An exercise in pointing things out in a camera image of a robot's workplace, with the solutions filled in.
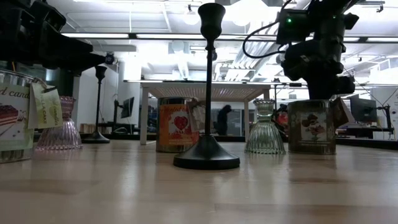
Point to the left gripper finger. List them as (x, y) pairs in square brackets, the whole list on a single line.
[(74, 57)]

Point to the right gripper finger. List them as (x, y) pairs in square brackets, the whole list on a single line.
[(323, 88)]

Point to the clear ribbed glass holder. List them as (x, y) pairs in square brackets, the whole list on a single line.
[(264, 137)]

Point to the vanilla cake candle tin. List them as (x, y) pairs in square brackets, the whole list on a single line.
[(14, 118)]

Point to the tall black candlestick holder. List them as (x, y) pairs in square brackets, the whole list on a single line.
[(206, 152), (96, 137)]

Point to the orange heart candle tin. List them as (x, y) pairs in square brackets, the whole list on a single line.
[(174, 124)]

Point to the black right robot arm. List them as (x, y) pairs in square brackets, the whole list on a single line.
[(329, 15)]

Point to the pink ribbed glass candle holder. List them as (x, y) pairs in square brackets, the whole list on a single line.
[(66, 137)]

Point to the long ceiling light strip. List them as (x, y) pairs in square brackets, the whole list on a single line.
[(93, 35)]

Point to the black computer monitor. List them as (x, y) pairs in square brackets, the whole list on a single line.
[(363, 110), (127, 107)]

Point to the person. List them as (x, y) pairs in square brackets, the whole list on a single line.
[(282, 119), (223, 121)]

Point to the dark office desk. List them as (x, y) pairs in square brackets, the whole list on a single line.
[(360, 130)]

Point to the wooden slat box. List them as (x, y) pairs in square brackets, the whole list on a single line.
[(87, 128)]

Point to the black ceiling track light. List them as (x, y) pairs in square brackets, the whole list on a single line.
[(379, 8)]

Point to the white metal shelf riser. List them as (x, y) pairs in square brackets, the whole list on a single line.
[(224, 91)]

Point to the round white ceiling lamp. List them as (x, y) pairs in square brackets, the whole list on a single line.
[(191, 19)]

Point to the black metal frame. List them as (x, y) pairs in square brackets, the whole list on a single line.
[(295, 84)]

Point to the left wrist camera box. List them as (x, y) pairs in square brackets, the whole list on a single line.
[(49, 17)]

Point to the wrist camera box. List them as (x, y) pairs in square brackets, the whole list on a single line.
[(293, 28), (49, 17)]

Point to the black round ceiling camera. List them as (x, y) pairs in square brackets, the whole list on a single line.
[(110, 58)]

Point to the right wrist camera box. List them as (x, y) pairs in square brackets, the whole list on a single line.
[(293, 28)]

